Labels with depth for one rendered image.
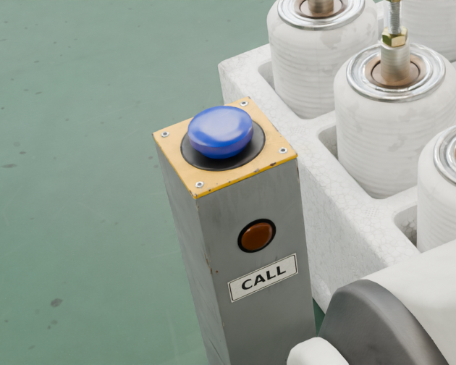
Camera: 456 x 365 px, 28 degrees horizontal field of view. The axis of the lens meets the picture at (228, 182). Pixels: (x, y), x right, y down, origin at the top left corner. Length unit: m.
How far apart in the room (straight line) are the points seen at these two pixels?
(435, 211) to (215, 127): 0.17
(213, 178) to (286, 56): 0.27
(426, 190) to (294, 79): 0.21
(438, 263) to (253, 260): 0.22
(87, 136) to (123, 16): 0.27
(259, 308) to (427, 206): 0.14
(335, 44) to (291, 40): 0.04
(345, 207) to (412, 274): 0.33
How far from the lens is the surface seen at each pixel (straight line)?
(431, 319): 0.35
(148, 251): 0.95
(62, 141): 1.12
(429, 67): 0.72
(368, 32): 0.79
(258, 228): 0.57
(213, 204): 0.54
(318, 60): 0.78
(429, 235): 0.65
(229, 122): 0.56
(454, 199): 0.61
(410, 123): 0.69
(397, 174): 0.72
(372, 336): 0.37
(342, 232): 0.72
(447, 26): 0.83
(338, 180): 0.73
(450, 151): 0.64
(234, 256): 0.58
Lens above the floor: 0.67
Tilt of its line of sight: 42 degrees down
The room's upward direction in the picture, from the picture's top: 10 degrees counter-clockwise
